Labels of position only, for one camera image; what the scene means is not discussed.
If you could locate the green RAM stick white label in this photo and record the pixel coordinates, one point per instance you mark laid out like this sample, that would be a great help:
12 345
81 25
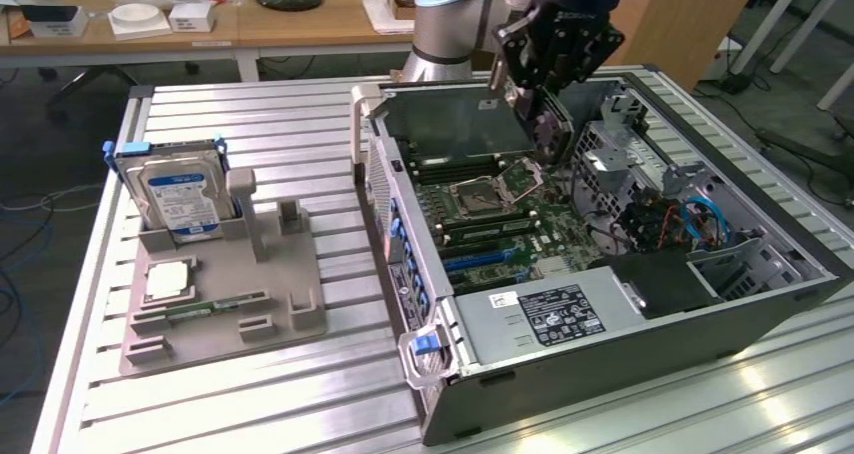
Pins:
213 306

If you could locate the open black PC case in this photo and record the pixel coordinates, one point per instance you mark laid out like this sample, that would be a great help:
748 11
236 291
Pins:
600 354

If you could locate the silver power supply unit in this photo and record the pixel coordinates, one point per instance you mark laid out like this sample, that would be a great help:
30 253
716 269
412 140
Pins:
493 319

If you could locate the metal socket cover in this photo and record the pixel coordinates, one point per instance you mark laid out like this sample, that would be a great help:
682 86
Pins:
521 181

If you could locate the silver CPU chip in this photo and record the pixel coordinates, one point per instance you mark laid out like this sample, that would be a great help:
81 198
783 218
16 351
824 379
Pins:
166 280

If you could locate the blue expansion slot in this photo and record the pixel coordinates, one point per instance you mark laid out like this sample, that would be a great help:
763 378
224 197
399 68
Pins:
476 260

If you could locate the hard disk in blue caddy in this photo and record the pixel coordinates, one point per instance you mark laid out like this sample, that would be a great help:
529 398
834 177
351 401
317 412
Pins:
176 194

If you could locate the black graphics card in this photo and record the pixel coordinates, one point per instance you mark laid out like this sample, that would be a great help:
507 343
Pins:
549 129

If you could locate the CPU socket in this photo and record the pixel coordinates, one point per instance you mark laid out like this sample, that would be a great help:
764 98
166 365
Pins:
480 197

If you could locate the white paper stack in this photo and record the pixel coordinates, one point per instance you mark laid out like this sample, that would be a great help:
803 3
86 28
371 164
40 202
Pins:
387 19

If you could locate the small white labelled box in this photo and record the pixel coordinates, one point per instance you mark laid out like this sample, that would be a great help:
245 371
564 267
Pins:
191 18

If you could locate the green motherboard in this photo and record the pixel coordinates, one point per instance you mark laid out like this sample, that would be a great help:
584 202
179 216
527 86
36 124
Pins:
553 224

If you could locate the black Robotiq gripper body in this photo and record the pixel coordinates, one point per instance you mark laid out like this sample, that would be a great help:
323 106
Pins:
576 4

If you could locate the white box black lid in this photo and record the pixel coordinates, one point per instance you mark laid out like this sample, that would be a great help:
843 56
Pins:
54 21

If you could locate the white table frame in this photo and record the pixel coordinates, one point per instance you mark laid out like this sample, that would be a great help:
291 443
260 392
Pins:
800 19

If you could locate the metal disk bay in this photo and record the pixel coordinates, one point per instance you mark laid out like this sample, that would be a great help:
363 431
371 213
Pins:
747 269

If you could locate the metal drive cage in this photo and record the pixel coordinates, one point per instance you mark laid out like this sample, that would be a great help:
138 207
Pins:
614 164

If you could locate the white round dish on block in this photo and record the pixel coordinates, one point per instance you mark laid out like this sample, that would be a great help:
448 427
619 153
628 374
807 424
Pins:
138 20

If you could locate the wooden desk white legs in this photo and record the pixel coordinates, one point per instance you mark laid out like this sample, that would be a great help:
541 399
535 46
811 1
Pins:
300 29

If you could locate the wooden cabinet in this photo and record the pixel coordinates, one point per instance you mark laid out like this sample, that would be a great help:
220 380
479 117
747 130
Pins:
687 19

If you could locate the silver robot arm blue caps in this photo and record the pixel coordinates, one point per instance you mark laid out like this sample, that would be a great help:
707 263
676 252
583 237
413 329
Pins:
447 24

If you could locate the grey plastic parts rack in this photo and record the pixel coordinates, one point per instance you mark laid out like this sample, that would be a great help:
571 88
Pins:
227 274

